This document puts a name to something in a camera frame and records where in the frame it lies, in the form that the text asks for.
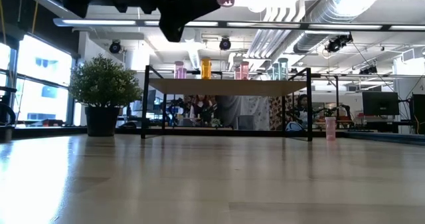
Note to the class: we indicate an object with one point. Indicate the person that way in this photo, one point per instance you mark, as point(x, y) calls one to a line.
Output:
point(302, 106)
point(201, 106)

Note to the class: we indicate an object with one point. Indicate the large window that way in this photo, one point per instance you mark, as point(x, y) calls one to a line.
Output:
point(43, 84)

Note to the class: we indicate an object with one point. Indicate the grey bin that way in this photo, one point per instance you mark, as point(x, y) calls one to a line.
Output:
point(245, 122)

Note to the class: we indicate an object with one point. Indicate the wooden shelf black metal frame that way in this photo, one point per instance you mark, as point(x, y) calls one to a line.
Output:
point(199, 86)

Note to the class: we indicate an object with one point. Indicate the white hanging cloth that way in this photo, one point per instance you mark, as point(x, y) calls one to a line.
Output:
point(252, 107)

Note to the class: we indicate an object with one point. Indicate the black ceiling spotlight cluster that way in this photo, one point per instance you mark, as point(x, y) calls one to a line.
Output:
point(337, 44)

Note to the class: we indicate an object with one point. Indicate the orange medicine bottle white cap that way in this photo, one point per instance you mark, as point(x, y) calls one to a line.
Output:
point(206, 68)

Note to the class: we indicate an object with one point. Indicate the black aluminium rig frame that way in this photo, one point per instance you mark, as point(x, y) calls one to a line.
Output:
point(26, 132)

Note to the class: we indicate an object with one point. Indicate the black computer monitor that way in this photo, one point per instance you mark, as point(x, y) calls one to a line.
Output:
point(419, 101)
point(380, 102)

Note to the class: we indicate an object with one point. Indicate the patterned hanging cloth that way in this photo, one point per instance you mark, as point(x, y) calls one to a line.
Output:
point(277, 111)

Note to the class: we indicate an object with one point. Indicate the blue and white ball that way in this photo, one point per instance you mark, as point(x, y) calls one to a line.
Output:
point(293, 127)

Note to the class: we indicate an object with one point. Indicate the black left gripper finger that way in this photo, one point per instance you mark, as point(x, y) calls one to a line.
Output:
point(179, 14)

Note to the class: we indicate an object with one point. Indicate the silver ceiling air duct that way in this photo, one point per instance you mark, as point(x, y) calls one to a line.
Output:
point(308, 43)

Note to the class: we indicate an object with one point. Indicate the green plant in black pot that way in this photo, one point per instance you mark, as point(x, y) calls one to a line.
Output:
point(104, 81)

